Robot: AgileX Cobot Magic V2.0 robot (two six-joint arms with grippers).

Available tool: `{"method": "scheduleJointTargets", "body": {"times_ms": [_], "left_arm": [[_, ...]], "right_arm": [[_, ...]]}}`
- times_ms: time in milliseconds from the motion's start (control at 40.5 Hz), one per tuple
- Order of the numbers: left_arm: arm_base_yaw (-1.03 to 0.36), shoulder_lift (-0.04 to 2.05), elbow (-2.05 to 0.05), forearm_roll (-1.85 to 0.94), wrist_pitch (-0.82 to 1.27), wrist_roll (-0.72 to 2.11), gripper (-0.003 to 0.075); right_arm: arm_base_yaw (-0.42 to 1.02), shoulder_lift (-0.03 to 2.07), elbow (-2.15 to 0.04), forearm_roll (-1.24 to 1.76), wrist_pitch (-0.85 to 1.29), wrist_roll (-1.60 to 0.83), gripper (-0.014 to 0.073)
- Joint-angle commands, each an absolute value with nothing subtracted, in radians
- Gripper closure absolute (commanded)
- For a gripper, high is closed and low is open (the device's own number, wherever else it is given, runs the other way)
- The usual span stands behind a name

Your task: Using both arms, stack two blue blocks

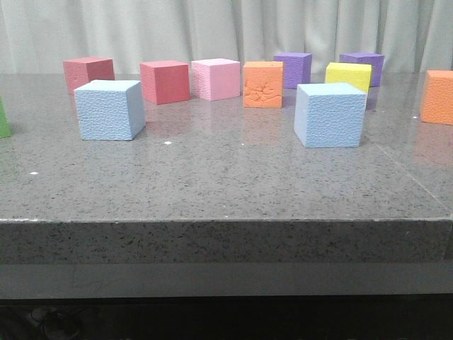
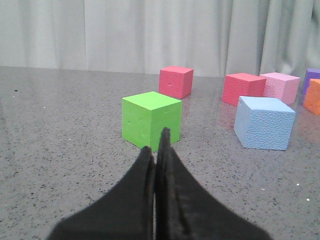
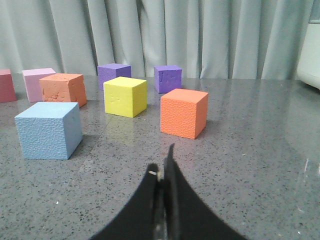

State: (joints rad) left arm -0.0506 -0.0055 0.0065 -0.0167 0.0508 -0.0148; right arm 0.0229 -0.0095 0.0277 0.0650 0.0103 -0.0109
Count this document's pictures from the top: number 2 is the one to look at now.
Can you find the red foam cube far left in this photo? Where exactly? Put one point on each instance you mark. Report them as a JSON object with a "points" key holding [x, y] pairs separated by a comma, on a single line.
{"points": [[175, 81]]}

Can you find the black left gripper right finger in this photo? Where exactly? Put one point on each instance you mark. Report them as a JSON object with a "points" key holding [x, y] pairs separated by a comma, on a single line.
{"points": [[186, 211]]}

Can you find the pink foam cube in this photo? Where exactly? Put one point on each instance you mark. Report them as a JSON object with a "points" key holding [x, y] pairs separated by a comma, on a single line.
{"points": [[281, 86]]}

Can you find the grey curtain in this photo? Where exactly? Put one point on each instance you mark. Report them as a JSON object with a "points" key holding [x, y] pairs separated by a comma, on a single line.
{"points": [[214, 37]]}

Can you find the orange cracked foam cube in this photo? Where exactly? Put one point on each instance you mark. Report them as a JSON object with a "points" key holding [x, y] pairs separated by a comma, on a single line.
{"points": [[312, 97]]}

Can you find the green foam cube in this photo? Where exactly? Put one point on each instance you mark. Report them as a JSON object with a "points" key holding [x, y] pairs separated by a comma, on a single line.
{"points": [[145, 115]]}

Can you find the purple foam cube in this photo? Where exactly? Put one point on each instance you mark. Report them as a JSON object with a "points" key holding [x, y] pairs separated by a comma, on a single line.
{"points": [[311, 73]]}

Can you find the red foam cube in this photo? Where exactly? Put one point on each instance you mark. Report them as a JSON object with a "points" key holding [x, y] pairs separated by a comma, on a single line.
{"points": [[242, 84], [175, 81]]}

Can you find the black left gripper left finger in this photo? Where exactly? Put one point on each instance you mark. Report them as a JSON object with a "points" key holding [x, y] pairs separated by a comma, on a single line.
{"points": [[123, 213]]}

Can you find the light blue foam cube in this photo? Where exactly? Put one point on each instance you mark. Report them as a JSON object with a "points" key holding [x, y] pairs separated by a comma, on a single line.
{"points": [[263, 123]]}

